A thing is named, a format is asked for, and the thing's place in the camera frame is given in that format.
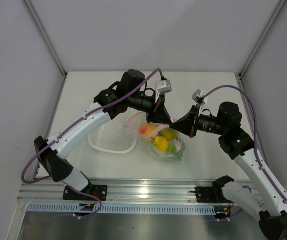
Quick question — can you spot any aluminium mounting rail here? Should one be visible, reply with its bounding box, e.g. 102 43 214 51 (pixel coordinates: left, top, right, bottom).
17 179 213 205

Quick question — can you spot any clear zip top bag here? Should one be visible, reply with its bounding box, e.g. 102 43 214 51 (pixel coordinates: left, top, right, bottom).
124 112 186 162

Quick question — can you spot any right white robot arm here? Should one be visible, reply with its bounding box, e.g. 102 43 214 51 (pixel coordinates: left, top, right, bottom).
170 102 287 240

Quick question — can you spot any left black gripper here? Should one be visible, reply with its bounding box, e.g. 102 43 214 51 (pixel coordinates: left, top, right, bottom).
127 90 172 125

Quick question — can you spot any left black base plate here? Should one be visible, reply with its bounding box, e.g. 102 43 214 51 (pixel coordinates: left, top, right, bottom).
62 185 108 201

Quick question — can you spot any green lettuce head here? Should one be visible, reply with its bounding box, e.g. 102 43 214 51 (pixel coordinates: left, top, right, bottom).
153 147 186 162

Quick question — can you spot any aluminium frame post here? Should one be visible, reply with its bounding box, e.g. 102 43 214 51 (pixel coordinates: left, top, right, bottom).
21 0 68 79
238 0 287 80

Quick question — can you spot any orange fruit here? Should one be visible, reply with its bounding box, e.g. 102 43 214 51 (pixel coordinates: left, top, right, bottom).
138 123 158 136

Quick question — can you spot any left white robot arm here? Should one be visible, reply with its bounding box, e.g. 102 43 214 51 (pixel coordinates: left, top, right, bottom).
34 69 172 200

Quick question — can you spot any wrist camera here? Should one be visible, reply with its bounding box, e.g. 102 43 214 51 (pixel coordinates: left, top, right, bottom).
192 89 208 113
155 79 173 103

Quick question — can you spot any green apple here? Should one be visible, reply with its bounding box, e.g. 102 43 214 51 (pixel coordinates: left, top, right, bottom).
167 143 178 154

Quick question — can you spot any purple cable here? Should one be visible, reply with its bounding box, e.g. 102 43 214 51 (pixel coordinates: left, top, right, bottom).
198 84 287 231
20 68 166 185

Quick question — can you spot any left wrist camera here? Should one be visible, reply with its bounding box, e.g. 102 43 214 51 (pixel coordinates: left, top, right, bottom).
155 79 173 103

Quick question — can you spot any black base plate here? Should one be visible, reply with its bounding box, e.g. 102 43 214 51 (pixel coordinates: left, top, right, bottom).
62 185 108 201
191 186 230 204

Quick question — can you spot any left aluminium frame post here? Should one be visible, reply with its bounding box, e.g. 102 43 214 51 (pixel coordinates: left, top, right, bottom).
21 0 68 79

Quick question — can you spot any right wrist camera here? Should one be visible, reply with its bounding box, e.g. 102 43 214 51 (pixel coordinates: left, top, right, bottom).
192 89 208 113

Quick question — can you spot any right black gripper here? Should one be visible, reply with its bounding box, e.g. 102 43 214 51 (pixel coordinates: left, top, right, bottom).
170 104 227 138

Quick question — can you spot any white slotted cable duct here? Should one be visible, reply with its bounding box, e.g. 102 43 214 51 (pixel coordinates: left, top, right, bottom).
27 202 216 216

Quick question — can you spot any right aluminium frame post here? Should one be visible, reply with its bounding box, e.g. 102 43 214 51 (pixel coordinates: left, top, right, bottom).
238 0 287 80

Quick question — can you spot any yellow mango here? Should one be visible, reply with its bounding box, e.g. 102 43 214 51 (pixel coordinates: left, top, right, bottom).
161 128 179 141

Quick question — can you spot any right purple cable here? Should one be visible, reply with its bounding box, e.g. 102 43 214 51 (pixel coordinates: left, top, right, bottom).
198 84 287 231

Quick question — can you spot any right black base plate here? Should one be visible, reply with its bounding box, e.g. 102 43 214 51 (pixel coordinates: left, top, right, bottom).
191 186 230 204

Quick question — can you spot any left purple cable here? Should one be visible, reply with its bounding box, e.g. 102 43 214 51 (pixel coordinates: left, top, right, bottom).
20 68 166 185

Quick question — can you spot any white perforated plastic basket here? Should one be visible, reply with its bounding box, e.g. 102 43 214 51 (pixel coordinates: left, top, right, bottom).
88 109 138 154

